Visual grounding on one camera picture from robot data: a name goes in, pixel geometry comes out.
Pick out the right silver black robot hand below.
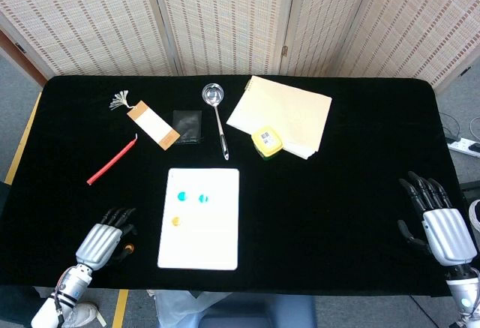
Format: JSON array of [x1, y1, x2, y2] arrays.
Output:
[[397, 170, 479, 268]]

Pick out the metal ladle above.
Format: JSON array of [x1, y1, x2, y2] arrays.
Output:
[[201, 83, 230, 161]]

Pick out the woven folding screen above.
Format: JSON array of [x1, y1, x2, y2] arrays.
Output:
[[0, 0, 480, 92]]

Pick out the green tub yellow lid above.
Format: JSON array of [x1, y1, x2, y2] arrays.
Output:
[[250, 126, 284, 161]]

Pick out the black square pad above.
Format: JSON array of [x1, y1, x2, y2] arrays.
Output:
[[172, 109, 205, 146]]

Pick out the red candle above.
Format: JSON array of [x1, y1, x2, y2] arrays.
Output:
[[86, 133, 139, 186]]

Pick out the blue chair seat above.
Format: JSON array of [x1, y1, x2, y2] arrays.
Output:
[[198, 293, 318, 328]]

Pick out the pale crumpled plastic cover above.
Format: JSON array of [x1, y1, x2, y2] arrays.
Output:
[[148, 289, 233, 328]]

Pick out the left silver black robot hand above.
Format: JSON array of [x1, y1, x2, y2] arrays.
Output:
[[74, 207, 139, 272]]

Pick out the beige spiral notebook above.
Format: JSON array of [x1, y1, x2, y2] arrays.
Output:
[[226, 75, 333, 161]]

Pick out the white power strip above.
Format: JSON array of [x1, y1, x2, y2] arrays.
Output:
[[448, 137, 480, 158]]

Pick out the white magnetic board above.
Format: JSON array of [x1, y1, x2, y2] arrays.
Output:
[[156, 167, 241, 272]]

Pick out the white shoe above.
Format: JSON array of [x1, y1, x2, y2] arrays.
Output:
[[61, 301, 101, 328]]

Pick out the black tablecloth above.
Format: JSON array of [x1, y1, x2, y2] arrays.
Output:
[[0, 75, 470, 299]]

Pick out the paper bookmark with tassel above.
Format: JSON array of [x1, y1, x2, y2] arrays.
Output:
[[109, 89, 182, 152]]

